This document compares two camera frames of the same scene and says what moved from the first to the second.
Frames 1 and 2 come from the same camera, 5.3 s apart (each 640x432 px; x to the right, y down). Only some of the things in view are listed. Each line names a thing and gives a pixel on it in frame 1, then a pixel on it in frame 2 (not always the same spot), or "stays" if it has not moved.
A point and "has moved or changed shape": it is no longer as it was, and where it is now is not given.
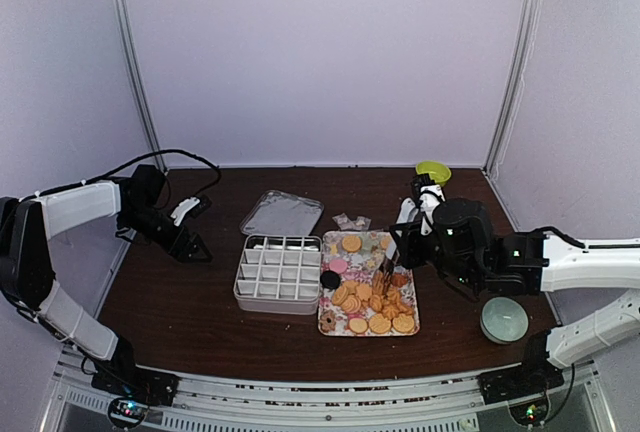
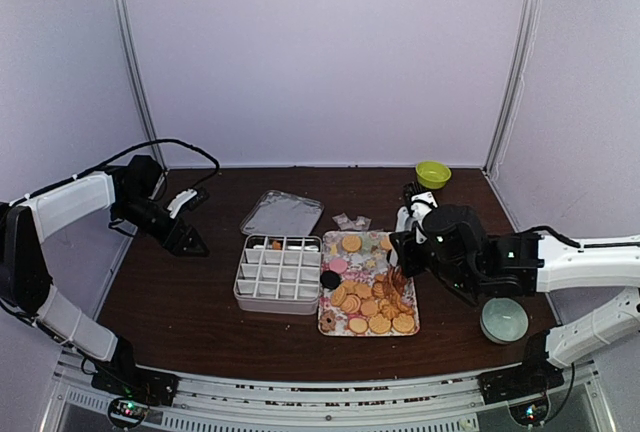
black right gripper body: x=451 y=267 stays
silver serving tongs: x=384 y=272 has moved or changed shape
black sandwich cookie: x=329 y=279 stays
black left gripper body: x=165 y=241 stays
